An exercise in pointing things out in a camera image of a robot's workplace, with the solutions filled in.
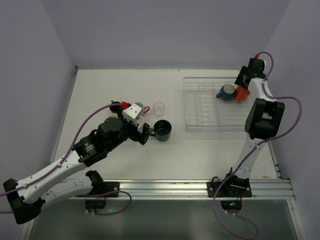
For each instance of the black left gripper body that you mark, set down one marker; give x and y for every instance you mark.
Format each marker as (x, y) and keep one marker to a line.
(141, 133)

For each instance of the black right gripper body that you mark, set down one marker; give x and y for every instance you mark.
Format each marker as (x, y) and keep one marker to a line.
(242, 78)

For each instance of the pink dotted ceramic mug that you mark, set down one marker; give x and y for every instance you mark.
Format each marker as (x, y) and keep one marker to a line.
(144, 109)

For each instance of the orange ceramic mug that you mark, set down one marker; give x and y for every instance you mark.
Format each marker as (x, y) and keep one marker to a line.
(241, 94)

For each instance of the dark green ceramic mug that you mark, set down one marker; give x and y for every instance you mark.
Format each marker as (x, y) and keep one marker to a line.
(162, 130)

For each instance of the clear glass cup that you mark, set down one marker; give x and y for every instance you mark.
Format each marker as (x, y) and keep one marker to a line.
(158, 108)

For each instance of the white ceramic cup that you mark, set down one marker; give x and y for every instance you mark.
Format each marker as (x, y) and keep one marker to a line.
(140, 121)

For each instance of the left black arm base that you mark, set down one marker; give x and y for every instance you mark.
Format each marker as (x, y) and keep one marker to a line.
(99, 187)

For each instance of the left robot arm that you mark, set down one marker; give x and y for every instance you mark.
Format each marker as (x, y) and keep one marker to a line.
(28, 197)

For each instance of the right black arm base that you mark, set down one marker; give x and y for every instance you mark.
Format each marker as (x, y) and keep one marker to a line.
(236, 188)

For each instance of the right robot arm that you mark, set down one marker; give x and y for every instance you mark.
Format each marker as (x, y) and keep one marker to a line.
(262, 123)

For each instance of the blue mug cream interior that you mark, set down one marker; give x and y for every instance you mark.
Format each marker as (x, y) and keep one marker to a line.
(226, 93)

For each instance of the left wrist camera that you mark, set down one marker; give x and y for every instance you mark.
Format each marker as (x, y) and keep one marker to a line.
(133, 112)

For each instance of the aluminium mounting rail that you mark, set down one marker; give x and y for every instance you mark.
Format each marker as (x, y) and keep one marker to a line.
(265, 189)

